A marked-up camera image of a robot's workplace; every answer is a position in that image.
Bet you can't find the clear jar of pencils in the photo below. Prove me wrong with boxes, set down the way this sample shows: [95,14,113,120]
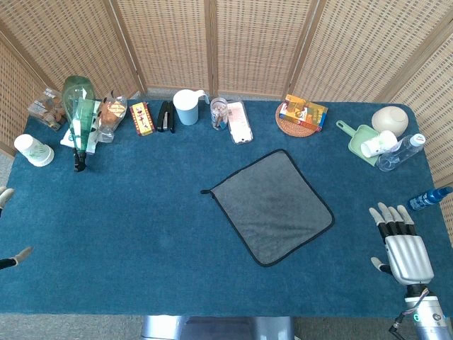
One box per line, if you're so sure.
[210,97,229,131]

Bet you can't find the blue plastic bottle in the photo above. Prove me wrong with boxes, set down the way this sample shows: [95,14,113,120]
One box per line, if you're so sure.
[406,186,453,213]

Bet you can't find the green spray bottle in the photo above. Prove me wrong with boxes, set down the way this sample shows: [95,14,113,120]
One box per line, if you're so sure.
[62,75,97,174]

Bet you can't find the beige bowl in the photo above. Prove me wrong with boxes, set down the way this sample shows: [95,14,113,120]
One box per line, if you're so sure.
[371,106,409,138]

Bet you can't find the light blue mug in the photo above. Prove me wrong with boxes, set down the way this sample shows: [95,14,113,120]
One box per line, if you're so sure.
[172,89,210,126]

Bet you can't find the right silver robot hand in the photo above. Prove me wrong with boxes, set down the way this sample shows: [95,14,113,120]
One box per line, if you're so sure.
[369,202,435,285]

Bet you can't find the clear plastic water bottle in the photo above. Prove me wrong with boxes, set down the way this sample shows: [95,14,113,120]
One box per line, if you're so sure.
[376,132,425,173]

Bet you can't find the orange yellow printed box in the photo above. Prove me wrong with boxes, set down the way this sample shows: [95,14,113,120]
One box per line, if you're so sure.
[278,93,329,132]

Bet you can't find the round woven coaster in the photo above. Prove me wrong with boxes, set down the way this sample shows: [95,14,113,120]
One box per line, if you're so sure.
[275,102,319,137]

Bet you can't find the black stapler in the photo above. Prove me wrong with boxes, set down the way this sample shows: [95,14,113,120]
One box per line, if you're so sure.
[156,100,176,135]

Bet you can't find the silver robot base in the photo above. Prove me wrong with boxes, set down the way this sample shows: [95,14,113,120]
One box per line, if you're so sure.
[140,316,294,340]

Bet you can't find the white green packet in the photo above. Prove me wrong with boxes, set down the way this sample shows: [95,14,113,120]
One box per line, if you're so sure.
[59,125,98,156]

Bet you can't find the woven bamboo folding screen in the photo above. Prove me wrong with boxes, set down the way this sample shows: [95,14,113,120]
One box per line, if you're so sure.
[0,0,453,249]

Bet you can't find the small white paper cup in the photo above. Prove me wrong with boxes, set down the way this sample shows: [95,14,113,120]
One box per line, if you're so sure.
[360,130,398,157]

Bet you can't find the grey blue-backed cloth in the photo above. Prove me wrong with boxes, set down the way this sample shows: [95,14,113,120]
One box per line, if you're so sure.
[200,148,336,268]

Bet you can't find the white green printed paper cup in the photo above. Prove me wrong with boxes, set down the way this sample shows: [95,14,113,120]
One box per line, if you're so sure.
[13,134,55,167]

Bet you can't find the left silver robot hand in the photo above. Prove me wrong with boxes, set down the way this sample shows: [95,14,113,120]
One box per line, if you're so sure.
[0,186,35,271]

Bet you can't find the pink phone in clear case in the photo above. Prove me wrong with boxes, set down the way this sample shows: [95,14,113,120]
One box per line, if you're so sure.
[226,101,254,145]

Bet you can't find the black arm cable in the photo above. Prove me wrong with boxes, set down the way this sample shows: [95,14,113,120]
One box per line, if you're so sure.
[388,310,408,336]

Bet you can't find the small red yellow box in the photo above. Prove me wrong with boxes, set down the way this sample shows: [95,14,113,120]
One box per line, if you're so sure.
[129,101,156,137]

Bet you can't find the clear bag of bread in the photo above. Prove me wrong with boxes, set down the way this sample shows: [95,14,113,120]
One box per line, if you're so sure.
[95,90,128,144]

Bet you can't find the blue table cloth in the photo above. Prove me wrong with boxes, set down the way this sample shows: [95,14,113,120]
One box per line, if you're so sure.
[0,99,453,317]

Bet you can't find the light green dustpan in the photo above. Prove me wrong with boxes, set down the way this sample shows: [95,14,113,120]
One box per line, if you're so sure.
[336,120,383,166]

